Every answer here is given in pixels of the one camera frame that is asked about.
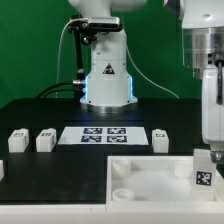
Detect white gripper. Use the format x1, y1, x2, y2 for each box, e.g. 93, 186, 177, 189
202, 66, 224, 164

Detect white square table top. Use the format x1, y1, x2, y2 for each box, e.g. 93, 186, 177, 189
106, 156, 224, 204

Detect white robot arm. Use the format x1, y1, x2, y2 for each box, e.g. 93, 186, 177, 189
68, 0, 224, 164

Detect white sheet with tags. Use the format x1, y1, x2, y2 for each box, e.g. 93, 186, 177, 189
59, 127, 148, 145

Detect white obstacle left piece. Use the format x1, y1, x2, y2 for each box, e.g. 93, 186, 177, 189
0, 160, 4, 182

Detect white obstacle front rail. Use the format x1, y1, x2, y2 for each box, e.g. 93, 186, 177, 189
0, 202, 224, 224

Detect black camera pole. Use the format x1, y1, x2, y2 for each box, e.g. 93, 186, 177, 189
74, 29, 85, 98

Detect black base cables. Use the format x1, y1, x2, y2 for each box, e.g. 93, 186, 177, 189
35, 79, 87, 100

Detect black camera on pole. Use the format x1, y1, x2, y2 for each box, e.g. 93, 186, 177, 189
68, 17, 122, 32

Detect grey camera cable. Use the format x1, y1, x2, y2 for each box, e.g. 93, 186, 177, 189
55, 18, 84, 100

